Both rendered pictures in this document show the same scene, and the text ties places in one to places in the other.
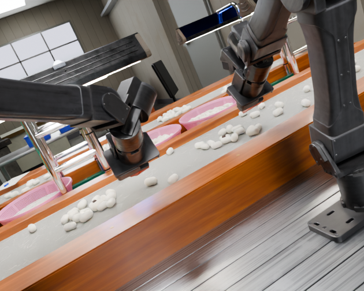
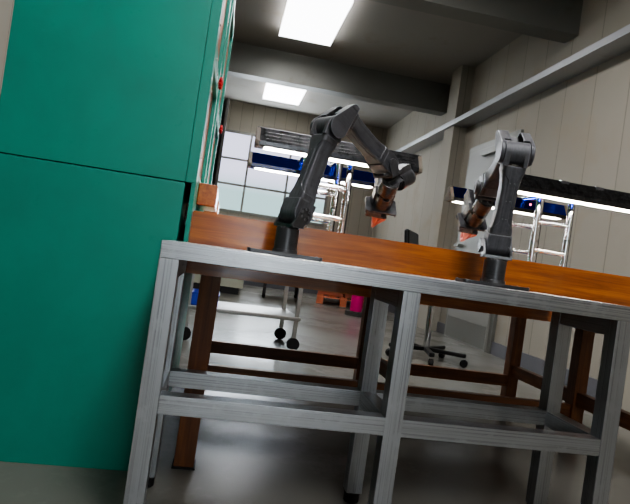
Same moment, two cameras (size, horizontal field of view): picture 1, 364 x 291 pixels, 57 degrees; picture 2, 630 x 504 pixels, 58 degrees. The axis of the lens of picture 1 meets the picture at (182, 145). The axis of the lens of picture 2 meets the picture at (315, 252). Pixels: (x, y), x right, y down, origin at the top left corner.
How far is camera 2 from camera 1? 1.22 m
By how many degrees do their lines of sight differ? 17
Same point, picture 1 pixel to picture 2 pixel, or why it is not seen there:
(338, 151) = (490, 243)
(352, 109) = (505, 223)
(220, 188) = (418, 252)
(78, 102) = (381, 152)
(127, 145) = (386, 192)
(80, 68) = not seen: hidden behind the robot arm
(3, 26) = (257, 114)
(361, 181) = (493, 263)
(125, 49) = (407, 160)
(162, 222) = (377, 246)
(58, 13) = not seen: hidden behind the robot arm
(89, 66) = not seen: hidden behind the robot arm
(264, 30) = (490, 176)
